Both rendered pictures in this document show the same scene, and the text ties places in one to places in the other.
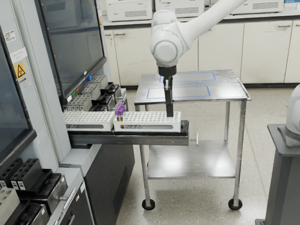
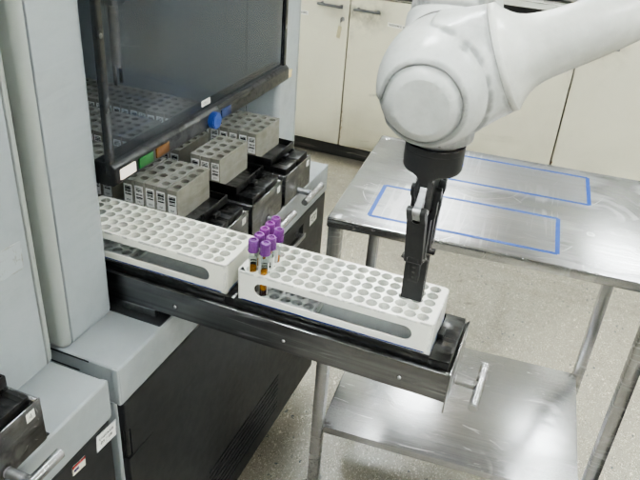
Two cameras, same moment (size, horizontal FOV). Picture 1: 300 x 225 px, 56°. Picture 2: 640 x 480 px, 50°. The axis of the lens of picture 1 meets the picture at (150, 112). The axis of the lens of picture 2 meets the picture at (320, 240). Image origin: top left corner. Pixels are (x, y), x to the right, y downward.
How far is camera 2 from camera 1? 0.30 m
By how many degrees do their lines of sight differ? 8
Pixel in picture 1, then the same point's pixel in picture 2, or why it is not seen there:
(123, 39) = (372, 26)
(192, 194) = not seen: outside the picture
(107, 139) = (211, 313)
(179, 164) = (424, 412)
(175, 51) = (455, 111)
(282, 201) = not seen: outside the picture
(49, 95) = (60, 150)
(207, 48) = (593, 99)
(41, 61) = (49, 45)
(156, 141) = (350, 361)
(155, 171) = (350, 415)
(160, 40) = (413, 62)
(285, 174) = not seen: outside the picture
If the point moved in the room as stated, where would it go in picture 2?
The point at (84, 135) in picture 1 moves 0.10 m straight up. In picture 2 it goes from (151, 287) to (147, 230)
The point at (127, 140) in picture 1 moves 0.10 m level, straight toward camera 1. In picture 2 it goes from (268, 335) to (257, 381)
